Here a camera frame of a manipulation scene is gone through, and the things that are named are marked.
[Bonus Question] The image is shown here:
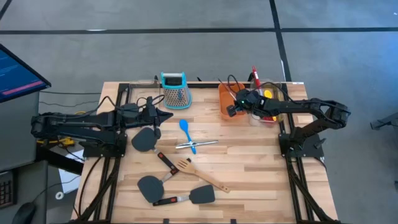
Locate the yellow cable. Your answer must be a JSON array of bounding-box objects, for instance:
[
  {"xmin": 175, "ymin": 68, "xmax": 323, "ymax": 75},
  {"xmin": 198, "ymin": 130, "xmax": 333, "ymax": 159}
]
[{"xmin": 36, "ymin": 136, "xmax": 76, "ymax": 149}]

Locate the black power cable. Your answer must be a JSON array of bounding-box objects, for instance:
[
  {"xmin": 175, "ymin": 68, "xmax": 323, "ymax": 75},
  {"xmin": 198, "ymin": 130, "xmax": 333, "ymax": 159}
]
[{"xmin": 73, "ymin": 156, "xmax": 104, "ymax": 220}]

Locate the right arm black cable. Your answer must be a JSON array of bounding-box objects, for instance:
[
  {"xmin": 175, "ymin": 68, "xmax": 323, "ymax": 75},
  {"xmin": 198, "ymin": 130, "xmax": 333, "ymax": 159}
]
[{"xmin": 226, "ymin": 73, "xmax": 295, "ymax": 103}]

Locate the computer monitor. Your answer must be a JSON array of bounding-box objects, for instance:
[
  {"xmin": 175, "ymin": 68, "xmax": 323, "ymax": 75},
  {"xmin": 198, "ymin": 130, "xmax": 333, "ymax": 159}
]
[{"xmin": 0, "ymin": 43, "xmax": 52, "ymax": 104}]

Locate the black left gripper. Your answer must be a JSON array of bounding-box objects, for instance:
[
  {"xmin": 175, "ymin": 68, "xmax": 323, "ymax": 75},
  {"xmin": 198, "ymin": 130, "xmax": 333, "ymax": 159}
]
[{"xmin": 142, "ymin": 96, "xmax": 174, "ymax": 139}]

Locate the white paper sheet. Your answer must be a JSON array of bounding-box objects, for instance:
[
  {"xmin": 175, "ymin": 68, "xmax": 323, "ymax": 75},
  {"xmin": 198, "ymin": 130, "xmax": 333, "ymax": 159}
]
[{"xmin": 58, "ymin": 149, "xmax": 85, "ymax": 194}]

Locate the clear plastic bin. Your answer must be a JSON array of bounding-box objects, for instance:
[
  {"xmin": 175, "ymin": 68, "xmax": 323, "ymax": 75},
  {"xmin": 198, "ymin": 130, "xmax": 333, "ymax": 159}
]
[
  {"xmin": 248, "ymin": 77, "xmax": 285, "ymax": 127},
  {"xmin": 129, "ymin": 79, "xmax": 162, "ymax": 124}
]

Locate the round black spatula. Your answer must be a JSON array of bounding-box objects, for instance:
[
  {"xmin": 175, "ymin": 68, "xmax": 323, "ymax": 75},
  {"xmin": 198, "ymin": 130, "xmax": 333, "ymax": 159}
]
[
  {"xmin": 137, "ymin": 157, "xmax": 192, "ymax": 204},
  {"xmin": 131, "ymin": 126, "xmax": 180, "ymax": 175}
]

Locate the yellow plastic spoon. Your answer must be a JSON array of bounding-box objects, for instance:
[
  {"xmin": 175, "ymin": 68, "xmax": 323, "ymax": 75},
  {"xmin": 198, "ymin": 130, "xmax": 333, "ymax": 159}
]
[{"xmin": 262, "ymin": 89, "xmax": 278, "ymax": 123}]

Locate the gray desk cabinet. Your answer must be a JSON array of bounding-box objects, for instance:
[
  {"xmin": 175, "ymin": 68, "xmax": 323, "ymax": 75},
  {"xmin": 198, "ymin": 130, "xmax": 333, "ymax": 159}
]
[{"xmin": 0, "ymin": 91, "xmax": 41, "ymax": 172}]

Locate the black aluminium table frame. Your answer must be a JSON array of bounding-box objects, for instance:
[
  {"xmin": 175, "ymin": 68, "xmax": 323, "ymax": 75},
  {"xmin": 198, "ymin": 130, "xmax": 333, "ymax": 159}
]
[{"xmin": 70, "ymin": 81, "xmax": 343, "ymax": 224}]

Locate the dark gray floor stand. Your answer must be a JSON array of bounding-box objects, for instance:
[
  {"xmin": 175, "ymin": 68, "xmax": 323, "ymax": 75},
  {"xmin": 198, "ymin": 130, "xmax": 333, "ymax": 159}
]
[{"xmin": 369, "ymin": 111, "xmax": 398, "ymax": 140}]

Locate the black computer mouse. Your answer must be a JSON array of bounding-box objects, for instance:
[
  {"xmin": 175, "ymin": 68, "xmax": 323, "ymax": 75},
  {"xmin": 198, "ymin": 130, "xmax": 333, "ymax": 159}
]
[{"xmin": 11, "ymin": 201, "xmax": 37, "ymax": 224}]

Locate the black stand foot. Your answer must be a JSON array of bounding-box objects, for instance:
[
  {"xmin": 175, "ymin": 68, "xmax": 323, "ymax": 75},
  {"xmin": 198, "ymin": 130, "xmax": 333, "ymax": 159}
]
[{"xmin": 35, "ymin": 146, "xmax": 85, "ymax": 175}]

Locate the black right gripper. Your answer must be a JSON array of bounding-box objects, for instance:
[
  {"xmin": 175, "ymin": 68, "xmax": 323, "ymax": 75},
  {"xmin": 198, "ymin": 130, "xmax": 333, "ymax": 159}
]
[{"xmin": 226, "ymin": 88, "xmax": 261, "ymax": 118}]

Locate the teal metal box grater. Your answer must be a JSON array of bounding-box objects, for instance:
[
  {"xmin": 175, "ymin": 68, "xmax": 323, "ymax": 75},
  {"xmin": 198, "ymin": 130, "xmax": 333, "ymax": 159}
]
[{"xmin": 160, "ymin": 72, "xmax": 193, "ymax": 110}]

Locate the square black spatula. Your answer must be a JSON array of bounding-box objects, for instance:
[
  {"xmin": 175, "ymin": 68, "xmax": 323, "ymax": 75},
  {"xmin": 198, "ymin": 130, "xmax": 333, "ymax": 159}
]
[{"xmin": 152, "ymin": 184, "xmax": 216, "ymax": 207}]

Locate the wooden slotted spatula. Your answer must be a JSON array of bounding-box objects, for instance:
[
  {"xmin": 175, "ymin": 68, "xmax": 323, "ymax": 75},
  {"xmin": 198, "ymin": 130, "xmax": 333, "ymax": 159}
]
[{"xmin": 176, "ymin": 157, "xmax": 231, "ymax": 194}]

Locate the black keyboard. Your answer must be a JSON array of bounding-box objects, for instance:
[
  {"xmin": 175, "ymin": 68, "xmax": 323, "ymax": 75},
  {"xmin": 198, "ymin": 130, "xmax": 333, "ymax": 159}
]
[{"xmin": 0, "ymin": 170, "xmax": 18, "ymax": 208}]

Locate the black floor cable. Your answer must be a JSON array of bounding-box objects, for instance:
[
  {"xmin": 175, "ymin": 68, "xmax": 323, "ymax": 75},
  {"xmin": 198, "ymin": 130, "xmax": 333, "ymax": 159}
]
[{"xmin": 39, "ymin": 90, "xmax": 103, "ymax": 108}]

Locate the blue plastic spoon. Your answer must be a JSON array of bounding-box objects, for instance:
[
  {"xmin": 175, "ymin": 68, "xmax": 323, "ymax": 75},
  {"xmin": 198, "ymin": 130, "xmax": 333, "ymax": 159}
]
[{"xmin": 178, "ymin": 119, "xmax": 197, "ymax": 156}]

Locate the orange plastic bin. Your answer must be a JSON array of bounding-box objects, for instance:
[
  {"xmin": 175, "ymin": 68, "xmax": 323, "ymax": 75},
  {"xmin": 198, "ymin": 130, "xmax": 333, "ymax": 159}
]
[{"xmin": 217, "ymin": 82, "xmax": 249, "ymax": 121}]

